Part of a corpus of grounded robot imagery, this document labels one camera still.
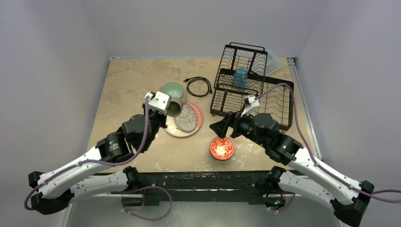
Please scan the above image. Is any small grey mug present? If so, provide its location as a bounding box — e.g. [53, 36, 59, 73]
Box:
[166, 97, 187, 117]

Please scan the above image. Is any red floral bowl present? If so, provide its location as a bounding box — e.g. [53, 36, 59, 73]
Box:
[209, 136, 235, 161]

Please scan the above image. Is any blue polka dot mug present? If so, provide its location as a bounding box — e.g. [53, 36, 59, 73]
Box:
[233, 67, 247, 90]

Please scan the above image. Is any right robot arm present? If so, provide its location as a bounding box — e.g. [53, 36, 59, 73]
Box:
[209, 112, 374, 227]

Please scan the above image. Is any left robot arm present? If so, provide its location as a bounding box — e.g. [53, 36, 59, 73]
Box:
[24, 108, 167, 215]

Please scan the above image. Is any pink and cream plate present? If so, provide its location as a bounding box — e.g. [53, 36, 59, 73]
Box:
[165, 102, 203, 137]

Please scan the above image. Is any grey speckled plate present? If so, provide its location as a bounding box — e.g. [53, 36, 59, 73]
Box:
[174, 104, 198, 132]

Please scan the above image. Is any mint green bowl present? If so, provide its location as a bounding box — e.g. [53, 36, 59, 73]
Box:
[161, 82, 183, 98]

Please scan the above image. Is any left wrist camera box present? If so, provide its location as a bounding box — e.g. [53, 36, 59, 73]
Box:
[145, 91, 172, 115]

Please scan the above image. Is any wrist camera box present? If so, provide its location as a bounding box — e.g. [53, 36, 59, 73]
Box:
[241, 95, 260, 117]
[145, 91, 172, 115]

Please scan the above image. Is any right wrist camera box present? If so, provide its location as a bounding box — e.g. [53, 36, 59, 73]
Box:
[241, 95, 260, 117]

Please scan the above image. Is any black coiled cable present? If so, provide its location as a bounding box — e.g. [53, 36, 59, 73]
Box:
[183, 76, 214, 97]

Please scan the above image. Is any black wire dish rack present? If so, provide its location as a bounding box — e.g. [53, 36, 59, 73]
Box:
[210, 42, 294, 131]

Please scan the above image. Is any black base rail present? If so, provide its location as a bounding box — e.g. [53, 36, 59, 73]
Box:
[126, 169, 287, 209]

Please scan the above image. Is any purple loop cable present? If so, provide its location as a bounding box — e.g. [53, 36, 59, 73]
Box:
[121, 186, 173, 221]

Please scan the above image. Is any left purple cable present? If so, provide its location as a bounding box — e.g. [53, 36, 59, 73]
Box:
[24, 95, 151, 211]

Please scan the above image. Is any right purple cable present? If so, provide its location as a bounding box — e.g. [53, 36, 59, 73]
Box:
[255, 82, 401, 204]

